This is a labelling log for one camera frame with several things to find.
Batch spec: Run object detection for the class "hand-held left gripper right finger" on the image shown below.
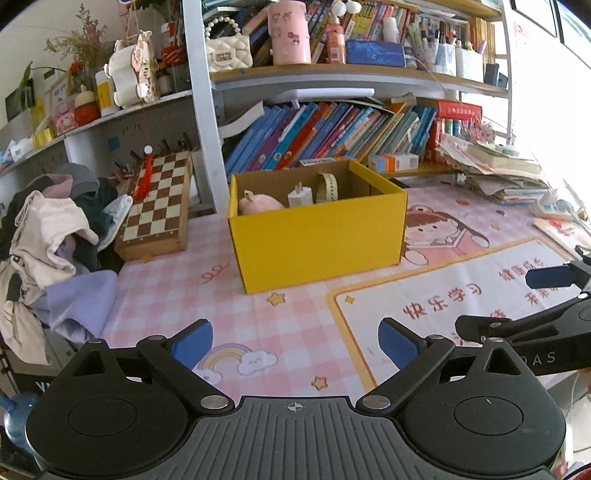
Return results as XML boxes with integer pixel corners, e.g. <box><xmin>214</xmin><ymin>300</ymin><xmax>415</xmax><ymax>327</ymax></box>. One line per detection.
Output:
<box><xmin>355</xmin><ymin>318</ymin><xmax>537</xmax><ymax>415</ymax></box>

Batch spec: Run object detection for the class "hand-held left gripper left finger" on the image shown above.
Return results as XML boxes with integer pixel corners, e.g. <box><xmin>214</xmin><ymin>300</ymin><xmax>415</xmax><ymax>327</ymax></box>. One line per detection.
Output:
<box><xmin>60</xmin><ymin>318</ymin><xmax>237</xmax><ymax>415</ymax></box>

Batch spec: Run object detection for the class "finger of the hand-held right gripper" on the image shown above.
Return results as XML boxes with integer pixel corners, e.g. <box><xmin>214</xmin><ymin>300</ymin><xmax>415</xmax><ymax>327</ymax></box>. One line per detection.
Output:
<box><xmin>454</xmin><ymin>294</ymin><xmax>591</xmax><ymax>345</ymax></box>
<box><xmin>525</xmin><ymin>261</ymin><xmax>591</xmax><ymax>289</ymax></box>

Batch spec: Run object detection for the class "yellow cardboard box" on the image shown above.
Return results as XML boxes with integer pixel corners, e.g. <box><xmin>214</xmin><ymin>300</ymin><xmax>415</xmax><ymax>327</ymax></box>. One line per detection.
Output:
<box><xmin>228</xmin><ymin>159</ymin><xmax>409</xmax><ymax>295</ymax></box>

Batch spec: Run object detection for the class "pink plush toy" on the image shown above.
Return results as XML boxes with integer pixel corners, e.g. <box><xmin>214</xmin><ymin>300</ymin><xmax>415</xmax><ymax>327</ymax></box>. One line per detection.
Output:
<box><xmin>237</xmin><ymin>189</ymin><xmax>286</xmax><ymax>216</ymax></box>

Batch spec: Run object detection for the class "white plug charger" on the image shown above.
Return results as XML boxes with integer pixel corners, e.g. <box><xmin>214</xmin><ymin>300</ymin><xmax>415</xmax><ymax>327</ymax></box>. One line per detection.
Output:
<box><xmin>287</xmin><ymin>182</ymin><xmax>317</xmax><ymax>210</ymax></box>

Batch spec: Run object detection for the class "pink checked desktop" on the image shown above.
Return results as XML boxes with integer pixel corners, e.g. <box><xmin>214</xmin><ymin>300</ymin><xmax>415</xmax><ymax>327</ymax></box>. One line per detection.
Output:
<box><xmin>99</xmin><ymin>185</ymin><xmax>591</xmax><ymax>403</ymax></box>

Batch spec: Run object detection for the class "red white booklet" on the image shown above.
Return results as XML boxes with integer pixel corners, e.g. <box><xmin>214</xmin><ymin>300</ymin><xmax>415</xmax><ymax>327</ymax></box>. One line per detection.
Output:
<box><xmin>532</xmin><ymin>217</ymin><xmax>591</xmax><ymax>253</ymax></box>

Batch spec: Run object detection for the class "white small device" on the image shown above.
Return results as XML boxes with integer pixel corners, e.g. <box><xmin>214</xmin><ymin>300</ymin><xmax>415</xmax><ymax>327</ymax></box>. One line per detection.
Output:
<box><xmin>530</xmin><ymin>189</ymin><xmax>572</xmax><ymax>220</ymax></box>

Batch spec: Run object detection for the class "white orange-edged desk mat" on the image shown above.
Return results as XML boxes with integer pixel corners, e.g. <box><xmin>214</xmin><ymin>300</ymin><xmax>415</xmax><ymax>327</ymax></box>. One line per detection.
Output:
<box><xmin>326</xmin><ymin>237</ymin><xmax>591</xmax><ymax>389</ymax></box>

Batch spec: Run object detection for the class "stack of papers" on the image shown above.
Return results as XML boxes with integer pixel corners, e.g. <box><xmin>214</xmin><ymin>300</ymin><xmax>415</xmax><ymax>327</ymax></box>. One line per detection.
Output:
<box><xmin>434</xmin><ymin>133</ymin><xmax>551</xmax><ymax>205</ymax></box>

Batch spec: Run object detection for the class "wooden chessboard box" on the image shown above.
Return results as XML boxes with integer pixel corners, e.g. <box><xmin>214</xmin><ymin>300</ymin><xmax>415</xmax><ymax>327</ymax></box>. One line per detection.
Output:
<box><xmin>113</xmin><ymin>150</ymin><xmax>195</xmax><ymax>262</ymax></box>

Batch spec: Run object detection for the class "beige tape roll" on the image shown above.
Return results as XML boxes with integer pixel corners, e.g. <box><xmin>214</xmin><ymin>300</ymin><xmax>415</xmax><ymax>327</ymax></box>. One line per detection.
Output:
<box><xmin>316</xmin><ymin>173</ymin><xmax>339</xmax><ymax>204</ymax></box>

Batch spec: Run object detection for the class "red tassel ornament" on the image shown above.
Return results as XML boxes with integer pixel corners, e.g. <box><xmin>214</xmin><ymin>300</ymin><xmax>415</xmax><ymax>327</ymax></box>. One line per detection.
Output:
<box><xmin>132</xmin><ymin>145</ymin><xmax>156</xmax><ymax>202</ymax></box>

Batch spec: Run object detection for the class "pile of clothes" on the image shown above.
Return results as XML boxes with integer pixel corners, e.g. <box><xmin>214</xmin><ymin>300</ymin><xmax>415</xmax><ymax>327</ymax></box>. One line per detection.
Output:
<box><xmin>0</xmin><ymin>162</ymin><xmax>136</xmax><ymax>366</ymax></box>

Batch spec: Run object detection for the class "orange white small carton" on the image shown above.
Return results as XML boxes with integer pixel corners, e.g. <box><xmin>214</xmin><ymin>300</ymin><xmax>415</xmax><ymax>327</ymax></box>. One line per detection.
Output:
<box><xmin>368</xmin><ymin>152</ymin><xmax>420</xmax><ymax>174</ymax></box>

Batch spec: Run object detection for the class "red cardboard box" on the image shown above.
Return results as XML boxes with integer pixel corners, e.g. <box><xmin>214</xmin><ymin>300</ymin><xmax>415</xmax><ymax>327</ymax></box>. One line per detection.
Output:
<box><xmin>436</xmin><ymin>99</ymin><xmax>484</xmax><ymax>120</ymax></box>

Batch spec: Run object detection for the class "black small box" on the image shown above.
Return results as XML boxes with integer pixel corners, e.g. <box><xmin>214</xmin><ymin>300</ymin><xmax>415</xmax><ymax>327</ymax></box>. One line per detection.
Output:
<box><xmin>484</xmin><ymin>62</ymin><xmax>509</xmax><ymax>89</ymax></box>

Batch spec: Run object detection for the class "row of colourful books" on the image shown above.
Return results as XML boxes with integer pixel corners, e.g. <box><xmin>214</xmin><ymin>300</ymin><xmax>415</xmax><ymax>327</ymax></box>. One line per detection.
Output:
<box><xmin>224</xmin><ymin>100</ymin><xmax>439</xmax><ymax>173</ymax></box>

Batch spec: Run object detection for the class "white pen holder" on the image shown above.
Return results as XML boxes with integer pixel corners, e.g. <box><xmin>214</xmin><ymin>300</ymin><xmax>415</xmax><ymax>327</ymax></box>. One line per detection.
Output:
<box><xmin>455</xmin><ymin>44</ymin><xmax>485</xmax><ymax>84</ymax></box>
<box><xmin>431</xmin><ymin>41</ymin><xmax>458</xmax><ymax>75</ymax></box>

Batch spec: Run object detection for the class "grey wooden shelf unit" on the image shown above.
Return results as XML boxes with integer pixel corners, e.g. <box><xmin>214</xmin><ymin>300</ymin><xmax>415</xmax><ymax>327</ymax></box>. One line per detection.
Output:
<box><xmin>0</xmin><ymin>0</ymin><xmax>514</xmax><ymax>217</ymax></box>

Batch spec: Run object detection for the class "red round toy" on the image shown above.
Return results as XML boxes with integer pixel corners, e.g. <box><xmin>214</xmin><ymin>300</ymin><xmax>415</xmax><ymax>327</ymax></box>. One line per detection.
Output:
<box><xmin>72</xmin><ymin>85</ymin><xmax>101</xmax><ymax>127</ymax></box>

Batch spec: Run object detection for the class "white yellow carton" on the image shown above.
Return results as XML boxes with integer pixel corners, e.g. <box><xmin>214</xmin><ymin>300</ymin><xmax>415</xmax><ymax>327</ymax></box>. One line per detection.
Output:
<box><xmin>94</xmin><ymin>69</ymin><xmax>122</xmax><ymax>117</ymax></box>

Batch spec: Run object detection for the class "white plush toy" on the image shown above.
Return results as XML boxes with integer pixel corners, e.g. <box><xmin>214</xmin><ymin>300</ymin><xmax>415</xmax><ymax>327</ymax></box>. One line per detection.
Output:
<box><xmin>103</xmin><ymin>31</ymin><xmax>162</xmax><ymax>110</ymax></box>

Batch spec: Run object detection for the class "blue pencil case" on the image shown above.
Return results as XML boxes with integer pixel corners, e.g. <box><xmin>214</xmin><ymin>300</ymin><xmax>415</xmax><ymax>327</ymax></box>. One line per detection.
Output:
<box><xmin>345</xmin><ymin>39</ymin><xmax>406</xmax><ymax>68</ymax></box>

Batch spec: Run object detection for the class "white quilted handbag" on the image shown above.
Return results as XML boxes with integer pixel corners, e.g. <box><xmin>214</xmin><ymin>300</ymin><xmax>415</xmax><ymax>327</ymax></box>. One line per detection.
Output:
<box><xmin>204</xmin><ymin>16</ymin><xmax>254</xmax><ymax>73</ymax></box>

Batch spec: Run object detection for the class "green potted plant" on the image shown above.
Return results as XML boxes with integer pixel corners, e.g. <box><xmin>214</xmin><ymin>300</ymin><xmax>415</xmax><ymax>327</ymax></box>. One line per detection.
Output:
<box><xmin>4</xmin><ymin>61</ymin><xmax>68</xmax><ymax>124</ymax></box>

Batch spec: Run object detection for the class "pink bottle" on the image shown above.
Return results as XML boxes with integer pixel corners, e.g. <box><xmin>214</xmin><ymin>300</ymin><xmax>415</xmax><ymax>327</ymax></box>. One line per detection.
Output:
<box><xmin>324</xmin><ymin>11</ymin><xmax>347</xmax><ymax>66</ymax></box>

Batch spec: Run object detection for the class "row of thin books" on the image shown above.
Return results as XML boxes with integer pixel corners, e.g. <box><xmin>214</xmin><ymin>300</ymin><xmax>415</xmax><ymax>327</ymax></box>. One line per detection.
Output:
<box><xmin>305</xmin><ymin>0</ymin><xmax>497</xmax><ymax>52</ymax></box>

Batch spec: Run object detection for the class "dried flower bunch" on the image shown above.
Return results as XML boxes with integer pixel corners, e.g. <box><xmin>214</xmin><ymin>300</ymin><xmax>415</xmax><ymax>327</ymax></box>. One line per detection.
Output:
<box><xmin>45</xmin><ymin>4</ymin><xmax>117</xmax><ymax>71</ymax></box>

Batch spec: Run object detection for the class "pink round canister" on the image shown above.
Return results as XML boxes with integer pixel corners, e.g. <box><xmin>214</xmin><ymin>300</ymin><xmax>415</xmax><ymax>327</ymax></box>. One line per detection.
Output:
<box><xmin>267</xmin><ymin>0</ymin><xmax>313</xmax><ymax>66</ymax></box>

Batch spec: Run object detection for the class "dark picture frame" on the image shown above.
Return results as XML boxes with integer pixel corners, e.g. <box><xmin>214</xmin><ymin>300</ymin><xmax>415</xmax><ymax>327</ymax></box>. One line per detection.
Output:
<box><xmin>510</xmin><ymin>0</ymin><xmax>560</xmax><ymax>38</ymax></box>

